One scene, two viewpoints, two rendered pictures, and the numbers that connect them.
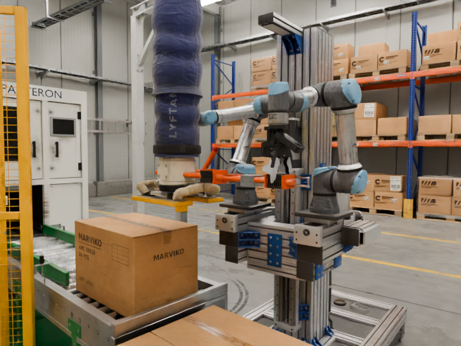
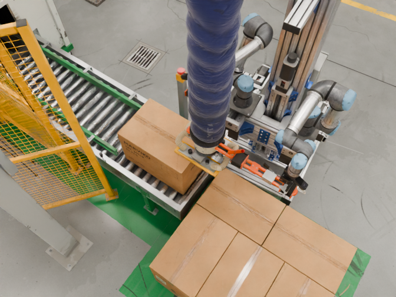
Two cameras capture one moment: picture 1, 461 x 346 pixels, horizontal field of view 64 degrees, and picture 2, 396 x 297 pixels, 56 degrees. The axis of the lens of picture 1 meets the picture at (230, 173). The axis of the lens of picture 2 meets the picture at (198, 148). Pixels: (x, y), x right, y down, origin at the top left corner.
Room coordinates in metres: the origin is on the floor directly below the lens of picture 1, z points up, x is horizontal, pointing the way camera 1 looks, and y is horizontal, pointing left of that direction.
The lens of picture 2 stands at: (0.53, 0.49, 3.32)
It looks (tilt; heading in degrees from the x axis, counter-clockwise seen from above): 61 degrees down; 352
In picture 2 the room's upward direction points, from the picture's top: straight up
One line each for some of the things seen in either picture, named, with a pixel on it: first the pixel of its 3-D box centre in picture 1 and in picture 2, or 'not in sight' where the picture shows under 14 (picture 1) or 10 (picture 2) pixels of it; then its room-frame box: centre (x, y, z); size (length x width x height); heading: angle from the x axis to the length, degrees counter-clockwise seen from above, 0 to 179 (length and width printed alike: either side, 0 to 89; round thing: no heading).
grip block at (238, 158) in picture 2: (213, 176); (239, 158); (1.58, 0.07, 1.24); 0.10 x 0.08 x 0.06; 137
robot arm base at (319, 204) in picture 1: (324, 202); (305, 124); (1.87, -0.48, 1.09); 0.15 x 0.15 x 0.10
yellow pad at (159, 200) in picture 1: (160, 197); (198, 157); (1.69, 0.32, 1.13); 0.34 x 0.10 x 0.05; 47
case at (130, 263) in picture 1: (134, 258); (166, 147); (2.02, 0.53, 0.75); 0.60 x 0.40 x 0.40; 47
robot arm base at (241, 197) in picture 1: (245, 194); (243, 96); (2.18, -0.09, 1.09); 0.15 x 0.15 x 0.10
